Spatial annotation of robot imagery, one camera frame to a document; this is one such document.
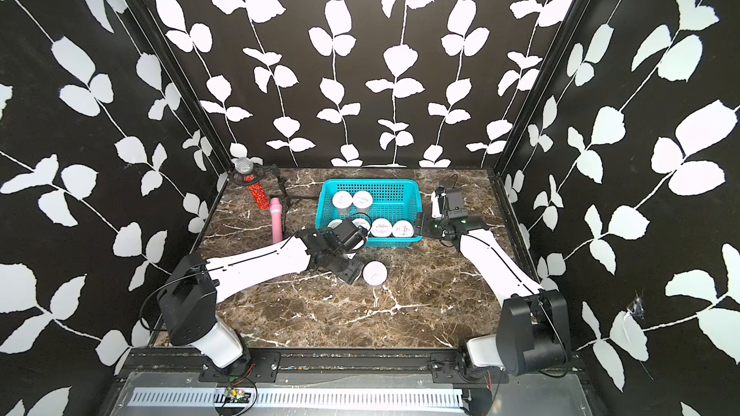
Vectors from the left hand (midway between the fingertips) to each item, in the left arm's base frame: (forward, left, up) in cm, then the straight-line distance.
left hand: (353, 263), depth 84 cm
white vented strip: (-32, +14, -9) cm, 36 cm away
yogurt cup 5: (-2, -6, -2) cm, 7 cm away
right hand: (+11, -21, +6) cm, 25 cm away
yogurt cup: (+25, -3, -2) cm, 25 cm away
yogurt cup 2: (+16, +7, -2) cm, 17 cm away
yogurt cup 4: (+12, -16, -2) cm, 20 cm away
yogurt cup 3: (+15, -9, -5) cm, 18 cm away
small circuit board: (-30, +30, -9) cm, 44 cm away
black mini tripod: (+27, +25, -3) cm, 37 cm away
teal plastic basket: (+29, -14, -7) cm, 33 cm away
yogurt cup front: (+25, +4, -2) cm, 26 cm away
